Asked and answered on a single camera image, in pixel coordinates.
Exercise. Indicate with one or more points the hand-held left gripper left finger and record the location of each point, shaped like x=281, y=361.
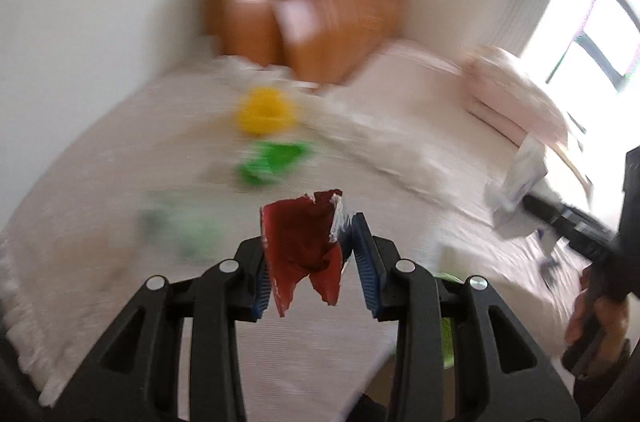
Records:
x=261, y=292

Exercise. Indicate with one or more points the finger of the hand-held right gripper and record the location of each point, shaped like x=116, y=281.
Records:
x=545, y=209
x=550, y=264

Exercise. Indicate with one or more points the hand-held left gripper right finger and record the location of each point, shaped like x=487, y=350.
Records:
x=367, y=264

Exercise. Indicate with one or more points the red wrapper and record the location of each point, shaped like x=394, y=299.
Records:
x=300, y=247

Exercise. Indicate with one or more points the person's right forearm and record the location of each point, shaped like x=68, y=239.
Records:
x=610, y=387

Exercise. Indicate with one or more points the person's right hand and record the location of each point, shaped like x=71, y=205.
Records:
x=607, y=319

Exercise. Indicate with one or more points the clear plastic bag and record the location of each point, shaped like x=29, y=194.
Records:
x=175, y=222

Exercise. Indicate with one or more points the pink folded pillow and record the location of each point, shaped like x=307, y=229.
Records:
x=510, y=97

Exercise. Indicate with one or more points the bed with pink sheet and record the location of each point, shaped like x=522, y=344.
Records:
x=450, y=127

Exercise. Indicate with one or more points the green wrapper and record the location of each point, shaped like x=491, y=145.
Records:
x=270, y=160

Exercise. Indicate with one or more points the yellow plastic cup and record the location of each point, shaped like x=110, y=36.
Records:
x=265, y=110

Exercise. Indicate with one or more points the dark framed window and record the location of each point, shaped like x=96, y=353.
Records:
x=600, y=32

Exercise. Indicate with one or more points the wooden headboard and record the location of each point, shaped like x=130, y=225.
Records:
x=310, y=12

